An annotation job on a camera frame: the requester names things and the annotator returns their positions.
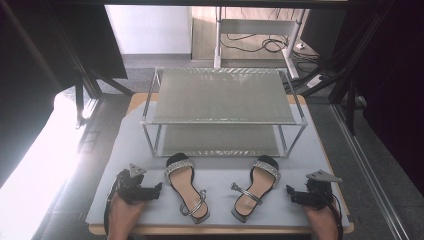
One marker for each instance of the grey metal shoe rack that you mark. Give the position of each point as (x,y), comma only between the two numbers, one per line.
(223,100)

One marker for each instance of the grey table mat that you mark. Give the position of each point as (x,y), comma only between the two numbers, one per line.
(220,210)

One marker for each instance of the white power strip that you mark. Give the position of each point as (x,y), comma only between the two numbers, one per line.
(315,81)

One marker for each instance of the black metal stand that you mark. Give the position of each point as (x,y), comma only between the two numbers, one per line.
(80,100)

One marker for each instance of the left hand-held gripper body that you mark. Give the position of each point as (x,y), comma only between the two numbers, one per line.
(130,188)

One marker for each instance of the person's left hand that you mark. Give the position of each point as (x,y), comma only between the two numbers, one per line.
(123,216)

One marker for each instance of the black metal frame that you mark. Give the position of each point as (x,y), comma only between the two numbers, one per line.
(350,96)

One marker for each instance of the white light diffuser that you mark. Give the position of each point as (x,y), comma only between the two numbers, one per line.
(36,173)

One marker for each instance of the aluminium floor rail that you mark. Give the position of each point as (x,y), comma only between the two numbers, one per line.
(370,173)

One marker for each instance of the white desk frame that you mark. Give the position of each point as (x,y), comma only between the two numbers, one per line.
(256,26)

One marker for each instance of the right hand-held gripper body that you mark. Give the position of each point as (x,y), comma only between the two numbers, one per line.
(316,195)

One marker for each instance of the person's right hand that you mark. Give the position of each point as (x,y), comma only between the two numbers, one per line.
(321,221)

